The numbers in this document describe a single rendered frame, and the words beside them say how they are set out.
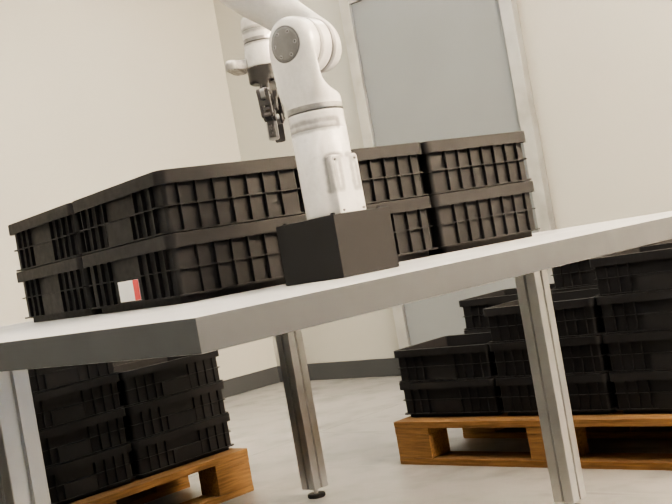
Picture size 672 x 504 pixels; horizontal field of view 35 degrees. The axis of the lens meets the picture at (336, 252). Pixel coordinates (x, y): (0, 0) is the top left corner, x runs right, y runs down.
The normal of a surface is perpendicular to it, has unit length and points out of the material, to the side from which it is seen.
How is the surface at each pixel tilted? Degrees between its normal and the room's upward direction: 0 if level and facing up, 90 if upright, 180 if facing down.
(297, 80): 91
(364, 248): 90
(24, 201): 90
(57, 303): 90
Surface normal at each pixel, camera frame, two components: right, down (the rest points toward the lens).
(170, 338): -0.69, 0.12
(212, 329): 0.71, -0.12
